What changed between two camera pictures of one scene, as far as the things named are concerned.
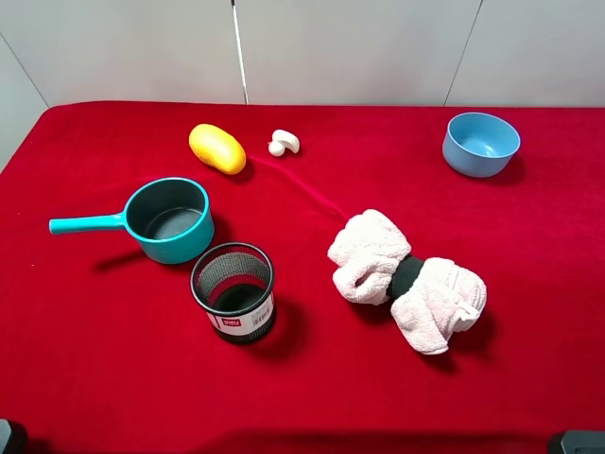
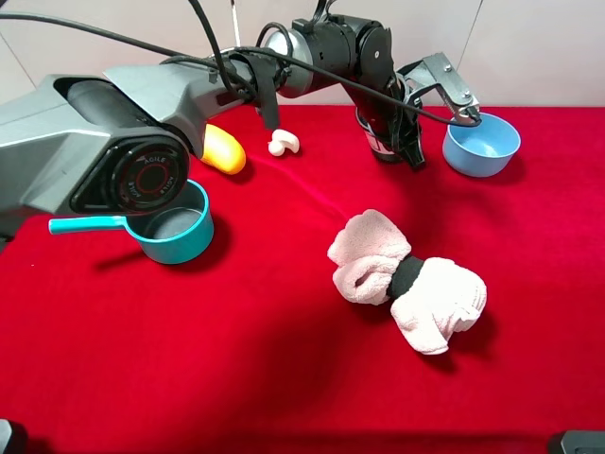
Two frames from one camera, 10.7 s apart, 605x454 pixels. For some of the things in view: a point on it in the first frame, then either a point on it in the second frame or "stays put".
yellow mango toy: (217, 148) stays put
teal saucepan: (172, 219) stays put
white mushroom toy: (281, 140) stays put
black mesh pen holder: (233, 283) → (382, 128)
